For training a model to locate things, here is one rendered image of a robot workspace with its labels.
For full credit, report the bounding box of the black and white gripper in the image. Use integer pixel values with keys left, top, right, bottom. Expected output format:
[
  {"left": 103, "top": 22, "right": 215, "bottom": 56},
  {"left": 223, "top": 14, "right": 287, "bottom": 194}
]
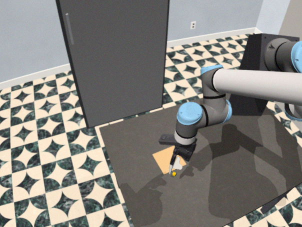
[{"left": 169, "top": 138, "right": 197, "bottom": 174}]

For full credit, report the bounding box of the peach flat mat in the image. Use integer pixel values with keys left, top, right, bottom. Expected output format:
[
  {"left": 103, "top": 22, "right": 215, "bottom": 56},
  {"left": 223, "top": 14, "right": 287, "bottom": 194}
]
[{"left": 153, "top": 146, "right": 186, "bottom": 174}]

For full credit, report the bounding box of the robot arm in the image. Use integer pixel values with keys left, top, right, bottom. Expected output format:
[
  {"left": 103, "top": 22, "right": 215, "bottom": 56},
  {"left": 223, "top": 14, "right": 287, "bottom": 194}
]
[{"left": 158, "top": 38, "right": 302, "bottom": 146}]

